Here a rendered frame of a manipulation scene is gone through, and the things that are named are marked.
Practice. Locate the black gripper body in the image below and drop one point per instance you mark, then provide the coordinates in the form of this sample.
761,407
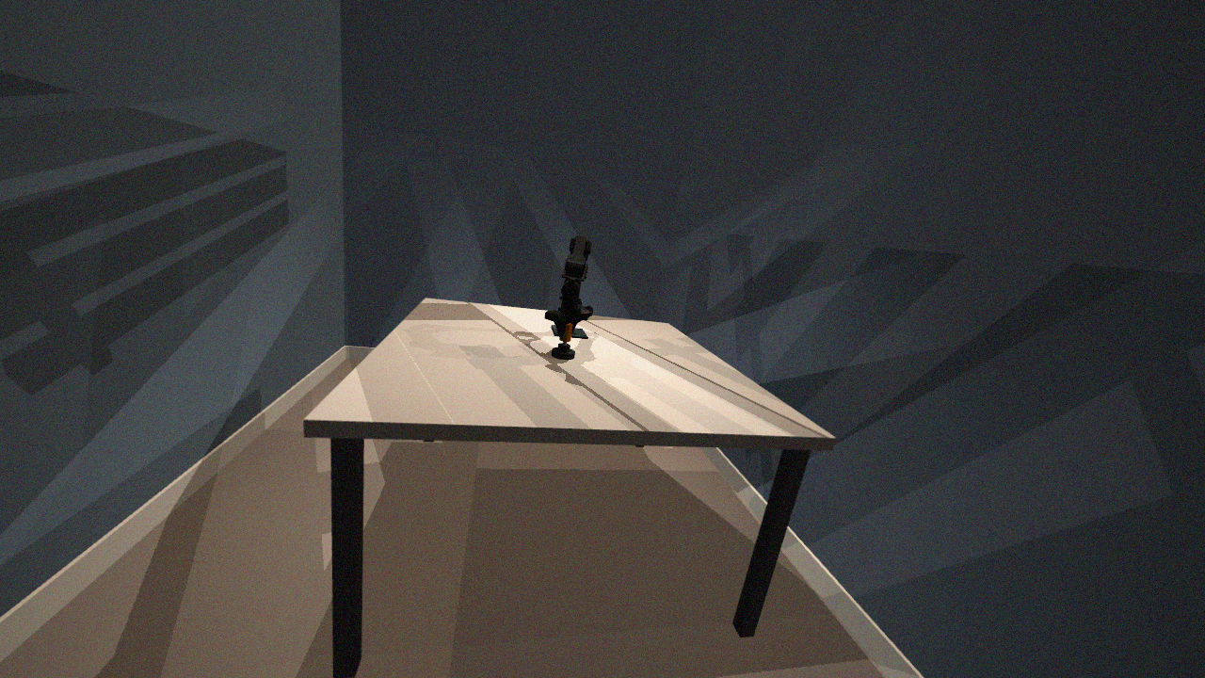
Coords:
565,312

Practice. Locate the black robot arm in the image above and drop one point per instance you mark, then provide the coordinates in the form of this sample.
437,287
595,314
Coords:
576,267

